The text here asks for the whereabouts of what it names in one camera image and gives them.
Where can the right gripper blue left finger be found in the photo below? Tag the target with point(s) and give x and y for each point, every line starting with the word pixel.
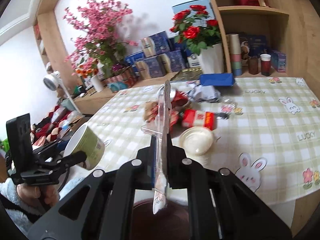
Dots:
pixel 152 160

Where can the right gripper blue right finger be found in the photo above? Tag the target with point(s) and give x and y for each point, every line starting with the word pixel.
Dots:
pixel 169 161

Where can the clear plastic wrapper packet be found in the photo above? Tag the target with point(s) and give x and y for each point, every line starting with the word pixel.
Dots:
pixel 159 128

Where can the brown paper bag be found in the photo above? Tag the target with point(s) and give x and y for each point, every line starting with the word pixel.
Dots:
pixel 151 110

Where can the white green paper cup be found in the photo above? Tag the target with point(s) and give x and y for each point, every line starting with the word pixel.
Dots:
pixel 84 139

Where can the white paper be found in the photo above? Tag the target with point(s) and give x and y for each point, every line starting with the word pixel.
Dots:
pixel 200 93

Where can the blue paper tray box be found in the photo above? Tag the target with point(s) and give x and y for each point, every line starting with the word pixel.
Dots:
pixel 218 80

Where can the crushed red soda can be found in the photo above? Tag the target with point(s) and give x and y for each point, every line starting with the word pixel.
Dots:
pixel 173 98

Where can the dark red trash bin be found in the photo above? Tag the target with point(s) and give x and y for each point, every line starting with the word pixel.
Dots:
pixel 172 222

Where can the person's left hand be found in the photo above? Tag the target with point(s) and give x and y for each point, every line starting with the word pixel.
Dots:
pixel 31 194

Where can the white plastic lid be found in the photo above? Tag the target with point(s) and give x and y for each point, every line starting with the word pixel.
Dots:
pixel 196 140

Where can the red cigarette pack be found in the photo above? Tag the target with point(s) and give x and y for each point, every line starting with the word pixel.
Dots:
pixel 192 118

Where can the golden leaf tray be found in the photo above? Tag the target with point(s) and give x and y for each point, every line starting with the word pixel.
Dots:
pixel 187 74

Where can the white desk fan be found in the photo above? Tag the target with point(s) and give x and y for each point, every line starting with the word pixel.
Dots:
pixel 53 81

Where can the stacked blue gift boxes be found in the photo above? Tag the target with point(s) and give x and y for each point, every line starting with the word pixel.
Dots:
pixel 159 57

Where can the white vase orange flowers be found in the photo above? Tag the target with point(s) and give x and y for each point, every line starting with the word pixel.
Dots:
pixel 93 78

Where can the pink blossom flower arrangement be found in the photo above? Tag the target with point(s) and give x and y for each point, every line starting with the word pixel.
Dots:
pixel 100 44

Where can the stack of pastel cups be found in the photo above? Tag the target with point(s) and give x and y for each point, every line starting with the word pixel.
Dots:
pixel 235 54

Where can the dark brown cup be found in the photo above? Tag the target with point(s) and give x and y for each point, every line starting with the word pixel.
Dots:
pixel 253 66

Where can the red rose plant white pot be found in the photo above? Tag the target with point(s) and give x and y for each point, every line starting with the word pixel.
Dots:
pixel 200 34

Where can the red paper cup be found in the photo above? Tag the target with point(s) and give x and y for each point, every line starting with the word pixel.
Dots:
pixel 265 60

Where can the small blue carton box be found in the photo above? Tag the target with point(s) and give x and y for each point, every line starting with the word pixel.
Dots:
pixel 278 61

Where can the wooden shelf unit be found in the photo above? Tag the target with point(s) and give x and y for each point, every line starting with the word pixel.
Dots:
pixel 280 22

